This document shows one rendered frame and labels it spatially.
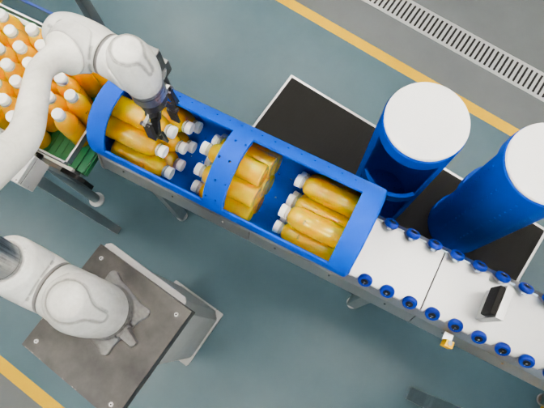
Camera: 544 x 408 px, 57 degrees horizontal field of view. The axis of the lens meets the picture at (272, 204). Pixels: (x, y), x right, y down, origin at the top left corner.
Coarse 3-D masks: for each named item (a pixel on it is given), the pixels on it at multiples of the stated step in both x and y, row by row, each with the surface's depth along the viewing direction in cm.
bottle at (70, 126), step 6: (66, 114) 160; (72, 114) 162; (54, 120) 160; (66, 120) 160; (72, 120) 161; (78, 120) 165; (60, 126) 160; (66, 126) 161; (72, 126) 162; (78, 126) 165; (84, 126) 170; (66, 132) 163; (72, 132) 164; (78, 132) 166; (72, 138) 168; (78, 138) 169; (84, 144) 174
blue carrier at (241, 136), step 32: (96, 96) 144; (128, 96) 159; (96, 128) 145; (224, 128) 161; (192, 160) 167; (224, 160) 138; (288, 160) 159; (320, 160) 143; (192, 192) 159; (224, 192) 139; (288, 192) 163; (384, 192) 139; (256, 224) 156; (352, 224) 132; (352, 256) 134
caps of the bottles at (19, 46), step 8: (0, 16) 167; (8, 24) 166; (32, 24) 166; (8, 32) 165; (16, 32) 167; (32, 32) 165; (16, 40) 164; (0, 48) 164; (16, 48) 164; (24, 48) 164; (0, 64) 162; (8, 64) 162
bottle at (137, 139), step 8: (112, 120) 151; (120, 120) 152; (112, 128) 151; (120, 128) 150; (128, 128) 150; (136, 128) 151; (112, 136) 152; (120, 136) 151; (128, 136) 150; (136, 136) 150; (144, 136) 150; (128, 144) 151; (136, 144) 150; (144, 144) 149; (152, 144) 150; (160, 144) 151; (144, 152) 151; (152, 152) 151
